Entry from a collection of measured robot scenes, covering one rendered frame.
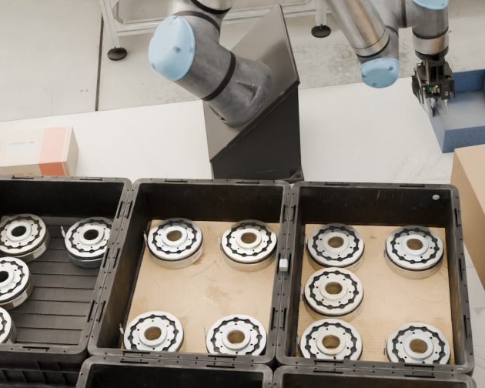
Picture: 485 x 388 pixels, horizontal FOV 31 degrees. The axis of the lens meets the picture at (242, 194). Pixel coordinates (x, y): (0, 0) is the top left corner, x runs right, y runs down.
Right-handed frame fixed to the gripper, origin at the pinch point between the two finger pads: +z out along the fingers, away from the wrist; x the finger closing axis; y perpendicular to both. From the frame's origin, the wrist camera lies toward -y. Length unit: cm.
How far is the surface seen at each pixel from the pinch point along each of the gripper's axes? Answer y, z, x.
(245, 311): 59, -14, -45
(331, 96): -13.8, 1.9, -22.3
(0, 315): 57, -22, -87
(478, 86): -10.1, 4.3, 12.6
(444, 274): 55, -10, -9
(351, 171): 12.9, 2.0, -21.1
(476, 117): -0.8, 5.4, 9.8
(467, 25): -135, 80, 38
